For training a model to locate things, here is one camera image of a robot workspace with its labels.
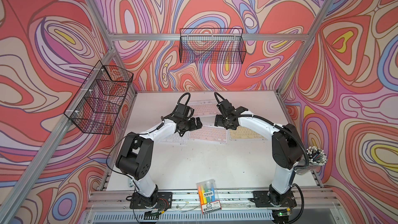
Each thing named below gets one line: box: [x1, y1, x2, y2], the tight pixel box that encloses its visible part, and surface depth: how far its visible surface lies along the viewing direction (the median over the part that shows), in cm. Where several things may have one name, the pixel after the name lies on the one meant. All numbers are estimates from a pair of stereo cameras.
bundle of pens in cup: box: [306, 145, 329, 166], surface depth 72 cm
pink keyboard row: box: [189, 126, 227, 143], surface depth 98 cm
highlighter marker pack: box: [195, 178, 222, 215], surface depth 76 cm
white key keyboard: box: [160, 131, 190, 145], surface depth 95 cm
